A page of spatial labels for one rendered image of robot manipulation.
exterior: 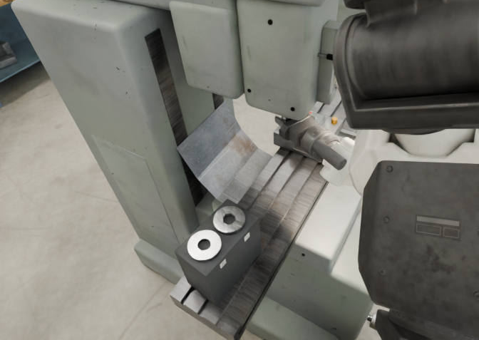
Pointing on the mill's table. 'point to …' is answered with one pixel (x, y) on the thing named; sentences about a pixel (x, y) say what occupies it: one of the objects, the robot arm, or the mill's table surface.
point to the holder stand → (220, 250)
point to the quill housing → (281, 53)
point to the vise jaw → (333, 125)
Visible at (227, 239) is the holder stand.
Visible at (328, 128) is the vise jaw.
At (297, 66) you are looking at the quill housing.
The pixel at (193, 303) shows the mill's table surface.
